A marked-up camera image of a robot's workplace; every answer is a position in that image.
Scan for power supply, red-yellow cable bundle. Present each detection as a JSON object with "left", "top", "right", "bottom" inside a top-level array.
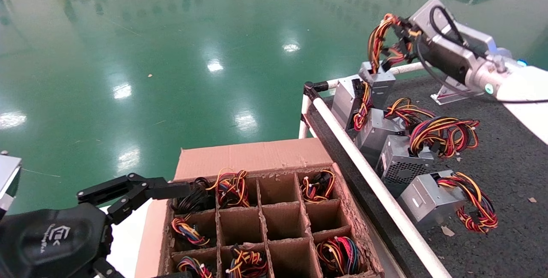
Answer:
[{"left": 208, "top": 169, "right": 251, "bottom": 209}]

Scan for black cart mat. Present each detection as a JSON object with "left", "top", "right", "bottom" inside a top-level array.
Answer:
[{"left": 307, "top": 70, "right": 548, "bottom": 278}]

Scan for power supply, orange-black cable bundle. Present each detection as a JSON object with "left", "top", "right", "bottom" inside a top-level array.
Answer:
[{"left": 226, "top": 246, "right": 268, "bottom": 278}]

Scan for silver power supply, vent grille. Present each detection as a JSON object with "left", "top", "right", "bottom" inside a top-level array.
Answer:
[{"left": 375, "top": 117, "right": 481, "bottom": 188}]

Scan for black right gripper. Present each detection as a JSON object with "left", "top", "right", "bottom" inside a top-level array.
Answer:
[{"left": 385, "top": 15, "right": 472, "bottom": 86}]

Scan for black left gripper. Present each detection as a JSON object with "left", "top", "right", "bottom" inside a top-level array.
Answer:
[{"left": 0, "top": 173, "right": 193, "bottom": 278}]

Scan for silver power supply, red-yellow cables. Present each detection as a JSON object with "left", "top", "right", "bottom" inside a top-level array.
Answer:
[{"left": 397, "top": 171, "right": 499, "bottom": 233}]

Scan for power supply, red-green cable bundle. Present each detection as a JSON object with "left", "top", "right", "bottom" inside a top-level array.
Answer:
[{"left": 316, "top": 236, "right": 362, "bottom": 276}]

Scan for white pipe cart frame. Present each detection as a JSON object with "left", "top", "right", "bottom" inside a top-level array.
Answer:
[{"left": 298, "top": 62, "right": 454, "bottom": 278}]

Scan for power supply, blue-orange cable bundle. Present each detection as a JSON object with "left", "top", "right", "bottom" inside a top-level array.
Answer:
[{"left": 171, "top": 215, "right": 210, "bottom": 248}]

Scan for silver power supply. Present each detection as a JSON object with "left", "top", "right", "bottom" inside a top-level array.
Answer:
[
  {"left": 375, "top": 117, "right": 481, "bottom": 188},
  {"left": 358, "top": 12, "right": 419, "bottom": 111},
  {"left": 331, "top": 75, "right": 373, "bottom": 132},
  {"left": 397, "top": 171, "right": 499, "bottom": 233},
  {"left": 354, "top": 97, "right": 436, "bottom": 168}
]

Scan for power supply with black cables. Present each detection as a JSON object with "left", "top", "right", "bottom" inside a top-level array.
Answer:
[{"left": 173, "top": 177, "right": 214, "bottom": 215}]

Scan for cardboard box with dividers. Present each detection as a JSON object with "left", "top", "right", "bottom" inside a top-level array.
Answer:
[{"left": 135, "top": 138, "right": 386, "bottom": 278}]

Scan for clear acrylic label sign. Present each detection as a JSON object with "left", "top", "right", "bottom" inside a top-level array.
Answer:
[{"left": 431, "top": 77, "right": 471, "bottom": 105}]

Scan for silver power supply, striped cables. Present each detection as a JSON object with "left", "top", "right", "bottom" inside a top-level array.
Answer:
[{"left": 354, "top": 97, "right": 436, "bottom": 168}]

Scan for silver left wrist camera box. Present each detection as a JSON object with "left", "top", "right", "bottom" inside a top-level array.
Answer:
[{"left": 0, "top": 153, "right": 22, "bottom": 218}]

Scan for silver power supply, black connector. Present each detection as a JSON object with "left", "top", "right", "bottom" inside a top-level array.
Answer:
[{"left": 331, "top": 75, "right": 373, "bottom": 132}]

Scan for power supply, yellow-black cable bundle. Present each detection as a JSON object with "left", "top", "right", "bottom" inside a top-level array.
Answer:
[{"left": 301, "top": 170, "right": 337, "bottom": 204}]

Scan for power supply, multicolour cable bundle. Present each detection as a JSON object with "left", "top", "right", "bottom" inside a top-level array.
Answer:
[{"left": 177, "top": 256, "right": 213, "bottom": 278}]

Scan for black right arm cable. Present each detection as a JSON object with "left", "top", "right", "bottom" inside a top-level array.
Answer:
[{"left": 415, "top": 5, "right": 548, "bottom": 105}]

